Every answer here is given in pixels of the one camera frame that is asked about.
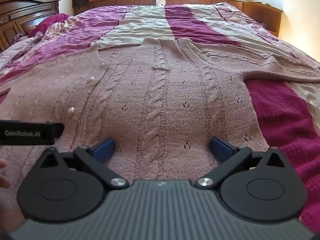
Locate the pink knit cardigan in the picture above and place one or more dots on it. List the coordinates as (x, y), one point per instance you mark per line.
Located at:
(162, 105)

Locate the magenta pillow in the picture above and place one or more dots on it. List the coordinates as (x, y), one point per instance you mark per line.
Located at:
(47, 23)

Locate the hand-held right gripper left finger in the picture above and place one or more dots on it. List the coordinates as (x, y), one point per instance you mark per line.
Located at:
(103, 148)

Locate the dark cloth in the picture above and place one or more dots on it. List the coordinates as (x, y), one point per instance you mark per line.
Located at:
(80, 1)

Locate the pink floral quilt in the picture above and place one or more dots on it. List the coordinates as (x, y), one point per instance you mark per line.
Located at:
(10, 55)

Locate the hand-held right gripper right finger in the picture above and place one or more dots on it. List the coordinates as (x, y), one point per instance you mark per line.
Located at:
(221, 148)

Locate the wooden window cabinet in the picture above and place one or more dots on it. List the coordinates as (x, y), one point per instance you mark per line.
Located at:
(225, 1)

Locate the dark wooden headboard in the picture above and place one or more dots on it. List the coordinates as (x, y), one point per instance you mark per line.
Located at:
(17, 17)

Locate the purple striped bedspread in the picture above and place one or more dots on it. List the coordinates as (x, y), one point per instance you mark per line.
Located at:
(200, 22)

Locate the person's left hand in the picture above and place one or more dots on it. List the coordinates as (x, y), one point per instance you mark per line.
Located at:
(3, 177)

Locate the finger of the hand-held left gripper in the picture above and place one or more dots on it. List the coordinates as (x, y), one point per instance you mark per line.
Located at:
(59, 130)

